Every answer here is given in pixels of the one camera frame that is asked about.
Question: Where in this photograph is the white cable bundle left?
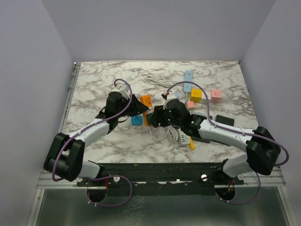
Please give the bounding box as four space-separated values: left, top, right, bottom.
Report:
149 126 181 143

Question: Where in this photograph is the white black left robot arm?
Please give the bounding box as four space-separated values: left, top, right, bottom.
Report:
44 91 149 186

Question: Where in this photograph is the yellow handled screwdriver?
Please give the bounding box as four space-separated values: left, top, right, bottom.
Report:
189 137 195 150

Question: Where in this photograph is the white tiger cube socket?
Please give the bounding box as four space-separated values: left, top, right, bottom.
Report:
200 92 211 105

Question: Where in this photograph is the light blue power strip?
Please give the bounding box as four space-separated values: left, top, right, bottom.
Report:
183 70 194 94

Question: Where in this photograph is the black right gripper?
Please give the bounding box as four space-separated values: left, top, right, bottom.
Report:
149 105 182 129

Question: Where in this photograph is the yellow cube socket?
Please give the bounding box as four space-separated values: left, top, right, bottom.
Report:
190 88 202 103

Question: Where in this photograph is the small pink plug adapter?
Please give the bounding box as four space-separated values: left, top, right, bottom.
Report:
186 101 195 109

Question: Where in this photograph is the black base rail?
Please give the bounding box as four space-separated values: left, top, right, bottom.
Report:
48 161 271 196

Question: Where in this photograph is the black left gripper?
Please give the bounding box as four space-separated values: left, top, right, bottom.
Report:
116 95 149 119

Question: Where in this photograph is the white coiled cable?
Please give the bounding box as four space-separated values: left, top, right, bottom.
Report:
143 72 174 88

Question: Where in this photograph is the dark green plug adapter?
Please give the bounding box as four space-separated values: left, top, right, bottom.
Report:
146 113 153 124

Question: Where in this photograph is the teal blue plug block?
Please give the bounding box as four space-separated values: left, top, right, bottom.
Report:
131 115 143 126

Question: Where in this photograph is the black flat block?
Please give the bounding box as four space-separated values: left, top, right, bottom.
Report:
215 115 235 128

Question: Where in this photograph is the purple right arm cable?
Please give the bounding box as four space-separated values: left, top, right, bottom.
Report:
166 81 290 205

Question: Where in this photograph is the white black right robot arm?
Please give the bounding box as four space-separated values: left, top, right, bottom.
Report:
147 99 280 184

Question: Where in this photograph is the white green usb charger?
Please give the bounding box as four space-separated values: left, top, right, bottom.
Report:
178 129 190 145

